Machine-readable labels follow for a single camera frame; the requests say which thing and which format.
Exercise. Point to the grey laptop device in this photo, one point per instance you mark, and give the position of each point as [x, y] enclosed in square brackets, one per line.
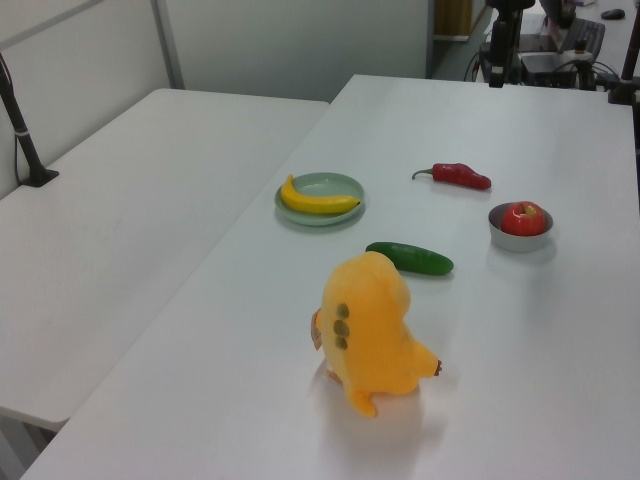
[545, 65]

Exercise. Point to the black computer mouse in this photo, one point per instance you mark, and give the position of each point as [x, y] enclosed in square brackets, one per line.
[612, 14]

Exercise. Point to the black keyboard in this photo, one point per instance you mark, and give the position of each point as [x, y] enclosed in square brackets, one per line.
[585, 37]

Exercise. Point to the dark red stand pole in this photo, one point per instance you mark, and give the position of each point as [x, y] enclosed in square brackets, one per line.
[627, 65]

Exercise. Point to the pale green plate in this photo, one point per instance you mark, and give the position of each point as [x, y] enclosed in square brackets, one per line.
[330, 186]

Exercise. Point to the green cucumber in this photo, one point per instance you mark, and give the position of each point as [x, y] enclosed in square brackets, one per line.
[425, 260]

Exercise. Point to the red apple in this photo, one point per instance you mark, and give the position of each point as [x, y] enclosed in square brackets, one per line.
[520, 222]

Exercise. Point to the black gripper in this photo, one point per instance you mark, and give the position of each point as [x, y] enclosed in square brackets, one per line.
[506, 35]

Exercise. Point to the grey metal bowl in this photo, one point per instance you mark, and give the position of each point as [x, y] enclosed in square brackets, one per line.
[520, 244]

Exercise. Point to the yellow plush toy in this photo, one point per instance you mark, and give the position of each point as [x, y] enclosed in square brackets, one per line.
[370, 325]

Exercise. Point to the yellow wooden panel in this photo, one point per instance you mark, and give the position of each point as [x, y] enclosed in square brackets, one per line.
[452, 17]

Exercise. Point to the red chili pepper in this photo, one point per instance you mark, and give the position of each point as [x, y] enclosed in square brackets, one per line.
[460, 175]

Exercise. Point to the yellow banana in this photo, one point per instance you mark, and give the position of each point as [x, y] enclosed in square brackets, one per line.
[310, 204]

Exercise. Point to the black camera stand pole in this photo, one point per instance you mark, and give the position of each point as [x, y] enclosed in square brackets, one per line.
[25, 140]

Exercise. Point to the grey partition post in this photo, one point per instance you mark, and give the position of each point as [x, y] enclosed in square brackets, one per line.
[167, 45]

